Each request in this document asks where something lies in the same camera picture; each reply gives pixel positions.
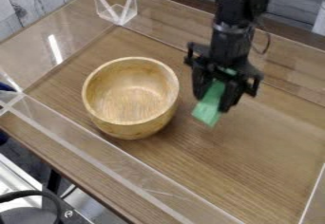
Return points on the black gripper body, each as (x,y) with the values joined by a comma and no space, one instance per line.
(225,58)

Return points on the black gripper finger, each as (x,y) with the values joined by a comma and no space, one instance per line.
(201,82)
(230,96)

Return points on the green rectangular block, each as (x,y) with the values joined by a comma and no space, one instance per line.
(206,111)

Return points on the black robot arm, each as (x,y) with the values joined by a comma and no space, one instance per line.
(238,14)

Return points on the brown wooden bowl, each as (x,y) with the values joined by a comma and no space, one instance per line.
(130,96)

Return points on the black table leg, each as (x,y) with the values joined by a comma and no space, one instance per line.
(54,182)

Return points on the clear acrylic tray wall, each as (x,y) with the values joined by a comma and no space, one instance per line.
(250,171)

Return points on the black metal bracket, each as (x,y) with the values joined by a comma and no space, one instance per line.
(71,216)

